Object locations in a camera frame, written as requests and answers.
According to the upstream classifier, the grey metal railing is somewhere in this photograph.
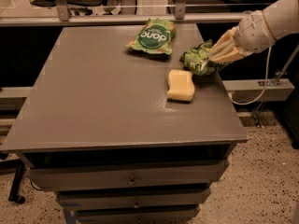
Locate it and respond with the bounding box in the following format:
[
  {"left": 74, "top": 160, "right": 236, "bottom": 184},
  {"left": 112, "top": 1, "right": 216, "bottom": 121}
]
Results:
[{"left": 0, "top": 0, "right": 299, "bottom": 28}]

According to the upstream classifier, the white cable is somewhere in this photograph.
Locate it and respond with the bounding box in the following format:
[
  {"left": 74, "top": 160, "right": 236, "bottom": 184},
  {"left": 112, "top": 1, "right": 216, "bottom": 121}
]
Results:
[{"left": 230, "top": 46, "right": 273, "bottom": 106}]

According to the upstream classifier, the middle grey drawer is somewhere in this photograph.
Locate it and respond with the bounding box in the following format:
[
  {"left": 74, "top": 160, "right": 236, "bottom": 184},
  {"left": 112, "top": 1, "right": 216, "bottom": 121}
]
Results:
[{"left": 58, "top": 188, "right": 210, "bottom": 210}]

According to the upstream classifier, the top grey drawer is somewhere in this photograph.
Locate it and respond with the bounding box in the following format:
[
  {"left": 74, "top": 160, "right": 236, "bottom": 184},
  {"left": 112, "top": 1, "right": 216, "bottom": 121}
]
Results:
[{"left": 28, "top": 160, "right": 229, "bottom": 191}]

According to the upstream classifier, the green jalapeno chip bag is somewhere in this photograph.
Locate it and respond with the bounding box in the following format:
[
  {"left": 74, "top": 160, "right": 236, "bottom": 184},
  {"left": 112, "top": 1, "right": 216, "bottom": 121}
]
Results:
[{"left": 179, "top": 39, "right": 227, "bottom": 76}]

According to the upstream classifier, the black chair base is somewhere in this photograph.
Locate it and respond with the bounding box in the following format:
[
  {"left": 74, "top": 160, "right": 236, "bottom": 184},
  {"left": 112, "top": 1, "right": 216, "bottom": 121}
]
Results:
[{"left": 0, "top": 152, "right": 25, "bottom": 204}]

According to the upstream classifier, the grey drawer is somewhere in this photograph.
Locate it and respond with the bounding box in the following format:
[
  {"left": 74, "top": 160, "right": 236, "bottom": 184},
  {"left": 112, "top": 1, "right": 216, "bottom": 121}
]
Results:
[
  {"left": 58, "top": 188, "right": 210, "bottom": 210},
  {"left": 28, "top": 160, "right": 229, "bottom": 191},
  {"left": 76, "top": 205, "right": 199, "bottom": 224}
]

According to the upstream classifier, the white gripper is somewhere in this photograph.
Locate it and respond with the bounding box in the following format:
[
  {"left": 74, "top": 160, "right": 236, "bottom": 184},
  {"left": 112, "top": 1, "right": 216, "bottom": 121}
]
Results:
[{"left": 208, "top": 10, "right": 276, "bottom": 63}]

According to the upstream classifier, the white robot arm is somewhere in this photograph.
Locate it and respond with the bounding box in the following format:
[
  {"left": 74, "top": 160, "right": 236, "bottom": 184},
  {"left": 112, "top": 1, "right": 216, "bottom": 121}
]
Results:
[{"left": 208, "top": 0, "right": 299, "bottom": 63}]

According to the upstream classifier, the yellow sponge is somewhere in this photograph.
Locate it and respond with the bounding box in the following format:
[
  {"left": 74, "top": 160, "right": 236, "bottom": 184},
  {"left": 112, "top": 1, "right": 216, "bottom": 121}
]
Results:
[{"left": 166, "top": 69, "right": 195, "bottom": 102}]

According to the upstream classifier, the green dano snack bag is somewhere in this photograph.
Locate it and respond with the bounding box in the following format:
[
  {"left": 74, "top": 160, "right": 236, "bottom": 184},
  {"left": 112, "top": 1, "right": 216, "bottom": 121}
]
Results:
[{"left": 127, "top": 18, "right": 177, "bottom": 55}]

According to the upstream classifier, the bottom grey drawer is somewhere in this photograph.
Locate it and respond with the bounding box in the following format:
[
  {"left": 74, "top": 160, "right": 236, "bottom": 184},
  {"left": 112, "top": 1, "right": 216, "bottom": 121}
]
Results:
[{"left": 76, "top": 205, "right": 199, "bottom": 224}]

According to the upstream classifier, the grey drawer cabinet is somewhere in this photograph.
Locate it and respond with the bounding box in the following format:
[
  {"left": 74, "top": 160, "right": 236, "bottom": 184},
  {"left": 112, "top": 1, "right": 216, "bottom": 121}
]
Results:
[{"left": 0, "top": 23, "right": 249, "bottom": 224}]

